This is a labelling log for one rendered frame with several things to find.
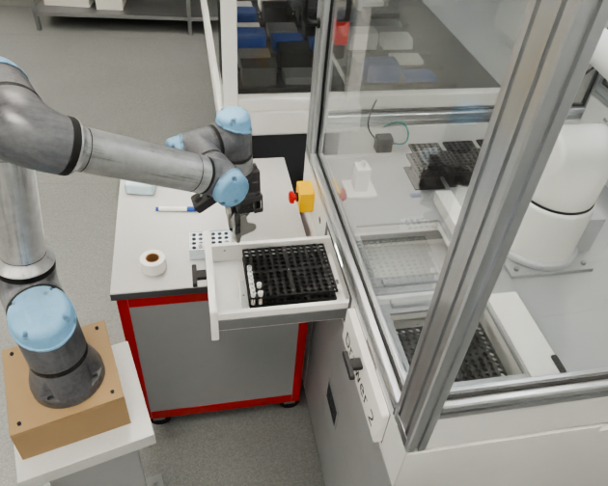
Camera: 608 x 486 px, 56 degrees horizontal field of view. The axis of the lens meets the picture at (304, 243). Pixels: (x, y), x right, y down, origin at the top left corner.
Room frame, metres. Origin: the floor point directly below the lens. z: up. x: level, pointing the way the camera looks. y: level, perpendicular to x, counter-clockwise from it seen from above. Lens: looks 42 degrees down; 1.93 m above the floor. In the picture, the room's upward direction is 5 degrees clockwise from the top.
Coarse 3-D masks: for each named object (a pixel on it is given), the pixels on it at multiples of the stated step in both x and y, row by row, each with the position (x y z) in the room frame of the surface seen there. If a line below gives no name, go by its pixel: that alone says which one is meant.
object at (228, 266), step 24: (264, 240) 1.15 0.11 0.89; (288, 240) 1.15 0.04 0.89; (312, 240) 1.17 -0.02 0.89; (216, 264) 1.09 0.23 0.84; (240, 264) 1.10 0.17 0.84; (336, 264) 1.12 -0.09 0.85; (216, 288) 1.01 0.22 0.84; (240, 312) 0.88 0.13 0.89; (264, 312) 0.90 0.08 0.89; (288, 312) 0.91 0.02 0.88; (312, 312) 0.92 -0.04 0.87; (336, 312) 0.94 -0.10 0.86
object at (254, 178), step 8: (256, 168) 1.11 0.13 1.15; (248, 176) 1.07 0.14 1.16; (256, 176) 1.09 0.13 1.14; (256, 184) 1.09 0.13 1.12; (248, 192) 1.09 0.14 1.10; (256, 192) 1.09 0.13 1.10; (248, 200) 1.07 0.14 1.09; (256, 200) 1.07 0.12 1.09; (232, 208) 1.05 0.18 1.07; (240, 208) 1.07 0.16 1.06; (248, 208) 1.08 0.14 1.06; (256, 208) 1.08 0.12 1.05
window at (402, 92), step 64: (384, 0) 1.08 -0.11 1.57; (448, 0) 0.83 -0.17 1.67; (512, 0) 0.67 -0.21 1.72; (384, 64) 1.03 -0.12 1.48; (448, 64) 0.78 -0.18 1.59; (320, 128) 1.43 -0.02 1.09; (384, 128) 0.97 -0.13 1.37; (448, 128) 0.73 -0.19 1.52; (384, 192) 0.91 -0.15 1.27; (448, 192) 0.69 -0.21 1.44; (384, 256) 0.85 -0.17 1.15; (384, 320) 0.78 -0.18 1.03
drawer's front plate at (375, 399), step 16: (352, 320) 0.86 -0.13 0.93; (352, 336) 0.84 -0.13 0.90; (352, 352) 0.82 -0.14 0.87; (368, 352) 0.77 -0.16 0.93; (368, 368) 0.73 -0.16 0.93; (368, 384) 0.71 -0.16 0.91; (368, 400) 0.69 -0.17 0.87; (384, 400) 0.66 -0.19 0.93; (368, 416) 0.67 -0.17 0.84; (384, 416) 0.62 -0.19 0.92
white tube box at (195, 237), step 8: (192, 232) 1.26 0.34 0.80; (200, 232) 1.26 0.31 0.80; (216, 232) 1.27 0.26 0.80; (224, 232) 1.28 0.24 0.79; (192, 240) 1.23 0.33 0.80; (200, 240) 1.23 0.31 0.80; (216, 240) 1.24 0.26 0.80; (224, 240) 1.24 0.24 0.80; (192, 248) 1.20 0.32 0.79; (192, 256) 1.18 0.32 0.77; (200, 256) 1.19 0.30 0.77
